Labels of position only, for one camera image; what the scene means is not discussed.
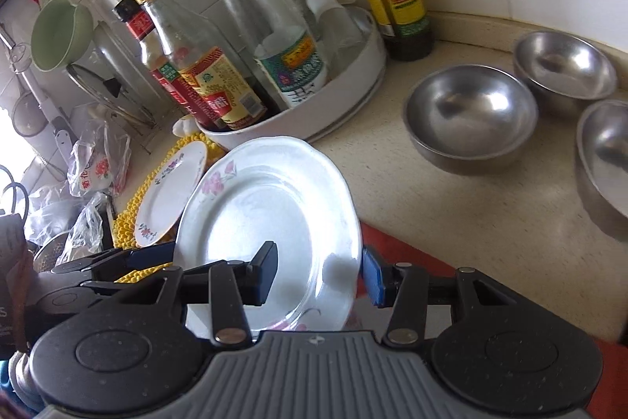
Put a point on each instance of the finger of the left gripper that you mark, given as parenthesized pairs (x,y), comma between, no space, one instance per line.
(152,256)

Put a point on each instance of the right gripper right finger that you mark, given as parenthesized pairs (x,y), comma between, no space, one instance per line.
(408,290)

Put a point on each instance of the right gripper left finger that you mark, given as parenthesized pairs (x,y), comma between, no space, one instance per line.
(225,287)

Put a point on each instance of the small white floral plate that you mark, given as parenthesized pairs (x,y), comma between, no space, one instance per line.
(168,193)

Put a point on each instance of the steel bowl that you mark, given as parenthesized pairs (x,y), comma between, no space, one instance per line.
(565,73)
(601,166)
(470,119)

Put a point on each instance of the plastic bag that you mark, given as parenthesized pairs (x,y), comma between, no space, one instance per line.
(65,219)

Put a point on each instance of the red label soy sauce bottle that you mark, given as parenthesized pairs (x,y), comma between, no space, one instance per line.
(143,30)

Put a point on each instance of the yellow cap vinegar bottle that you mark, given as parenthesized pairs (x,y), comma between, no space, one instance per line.
(206,62)

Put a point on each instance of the glass pot lid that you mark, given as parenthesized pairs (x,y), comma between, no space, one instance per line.
(112,75)

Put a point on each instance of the red cloth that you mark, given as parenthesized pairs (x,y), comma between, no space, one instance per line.
(503,354)

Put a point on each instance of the purple neck clear bottle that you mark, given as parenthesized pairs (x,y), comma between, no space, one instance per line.
(279,39)

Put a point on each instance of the green plastic colander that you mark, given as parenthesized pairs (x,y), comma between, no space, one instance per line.
(61,35)

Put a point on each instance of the white dispenser bottle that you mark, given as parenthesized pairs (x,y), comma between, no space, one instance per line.
(342,38)

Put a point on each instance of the white two-tier spice rack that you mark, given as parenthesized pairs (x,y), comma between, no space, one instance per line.
(332,106)

